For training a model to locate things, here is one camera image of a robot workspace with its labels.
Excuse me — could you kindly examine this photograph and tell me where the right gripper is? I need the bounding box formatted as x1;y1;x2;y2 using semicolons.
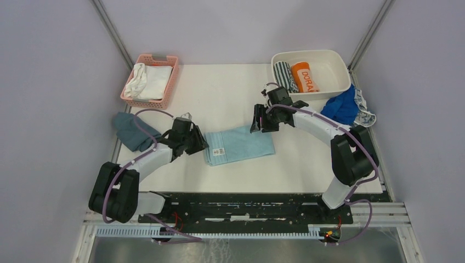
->
249;104;280;133

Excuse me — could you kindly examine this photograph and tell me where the light blue towel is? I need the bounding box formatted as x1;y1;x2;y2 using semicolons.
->
204;126;275;167

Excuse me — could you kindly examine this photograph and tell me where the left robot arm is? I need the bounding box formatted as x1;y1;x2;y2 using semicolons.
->
88;117;208;223

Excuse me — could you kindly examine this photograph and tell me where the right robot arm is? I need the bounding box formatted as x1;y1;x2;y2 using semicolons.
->
250;83;379;224

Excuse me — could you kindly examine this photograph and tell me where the striped rolled towel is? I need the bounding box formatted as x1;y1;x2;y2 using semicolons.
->
273;61;299;93

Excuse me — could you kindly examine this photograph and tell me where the orange rolled towel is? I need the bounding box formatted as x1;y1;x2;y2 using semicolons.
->
291;61;320;93

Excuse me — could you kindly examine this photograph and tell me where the white plastic tub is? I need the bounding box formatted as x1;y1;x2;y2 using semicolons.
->
271;50;351;101

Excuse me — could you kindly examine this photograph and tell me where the grey-blue towel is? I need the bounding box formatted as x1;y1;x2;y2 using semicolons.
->
112;112;154;152

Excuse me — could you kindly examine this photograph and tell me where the white folded towel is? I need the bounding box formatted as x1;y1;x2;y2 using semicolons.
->
138;65;173;100

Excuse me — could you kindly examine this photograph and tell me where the dark blue towel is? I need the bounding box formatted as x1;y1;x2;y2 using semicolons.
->
320;84;359;125

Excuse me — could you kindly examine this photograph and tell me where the white crumpled cloth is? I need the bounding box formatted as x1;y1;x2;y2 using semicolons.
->
124;63;148;98

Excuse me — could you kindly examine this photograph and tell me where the pink plastic basket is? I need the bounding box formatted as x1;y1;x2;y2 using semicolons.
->
120;54;179;110

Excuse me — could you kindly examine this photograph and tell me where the patterned white blue cloth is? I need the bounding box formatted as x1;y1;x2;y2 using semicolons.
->
353;88;377;128

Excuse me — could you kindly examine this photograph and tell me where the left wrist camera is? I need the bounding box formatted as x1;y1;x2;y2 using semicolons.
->
180;112;192;121

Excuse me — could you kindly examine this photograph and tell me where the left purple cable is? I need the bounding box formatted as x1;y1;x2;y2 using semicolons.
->
101;108;175;224

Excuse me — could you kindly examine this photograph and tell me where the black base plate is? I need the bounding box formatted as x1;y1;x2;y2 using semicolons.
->
155;192;354;234

